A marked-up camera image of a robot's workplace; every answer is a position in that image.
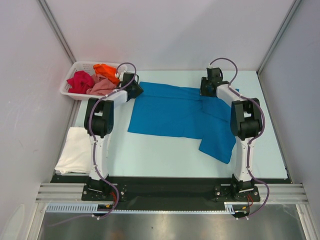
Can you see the aluminium frame rail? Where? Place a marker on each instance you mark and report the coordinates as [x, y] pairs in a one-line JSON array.
[[72, 193]]

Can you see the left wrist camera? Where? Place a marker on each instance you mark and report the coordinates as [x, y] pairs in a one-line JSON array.
[[120, 72]]

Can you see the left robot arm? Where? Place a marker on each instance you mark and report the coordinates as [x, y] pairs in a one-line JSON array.
[[99, 122]]

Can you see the white plastic basket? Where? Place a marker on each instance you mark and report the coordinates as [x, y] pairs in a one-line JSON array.
[[86, 66]]

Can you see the right corner aluminium post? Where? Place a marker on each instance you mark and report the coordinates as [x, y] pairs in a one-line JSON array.
[[279, 34]]

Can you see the white folded t-shirt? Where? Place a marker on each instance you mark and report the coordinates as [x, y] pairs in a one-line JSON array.
[[76, 153]]

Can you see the white slotted cable duct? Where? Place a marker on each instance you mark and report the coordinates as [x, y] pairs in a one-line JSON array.
[[103, 208]]

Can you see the orange crumpled t-shirt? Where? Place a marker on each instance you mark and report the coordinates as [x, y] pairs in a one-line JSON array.
[[107, 71]]

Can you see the magenta crumpled t-shirt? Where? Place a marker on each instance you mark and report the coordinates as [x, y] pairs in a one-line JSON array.
[[80, 82]]

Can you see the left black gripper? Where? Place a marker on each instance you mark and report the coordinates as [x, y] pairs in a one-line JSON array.
[[139, 90]]

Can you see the pink crumpled t-shirt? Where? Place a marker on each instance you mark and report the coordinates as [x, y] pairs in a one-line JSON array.
[[102, 86]]

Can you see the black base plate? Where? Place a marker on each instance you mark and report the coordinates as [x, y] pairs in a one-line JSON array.
[[171, 192]]

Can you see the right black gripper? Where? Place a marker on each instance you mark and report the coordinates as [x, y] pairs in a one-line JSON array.
[[203, 91]]

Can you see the blue t-shirt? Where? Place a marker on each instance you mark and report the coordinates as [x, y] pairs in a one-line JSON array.
[[182, 112]]

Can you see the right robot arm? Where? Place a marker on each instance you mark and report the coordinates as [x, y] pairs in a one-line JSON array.
[[246, 124]]

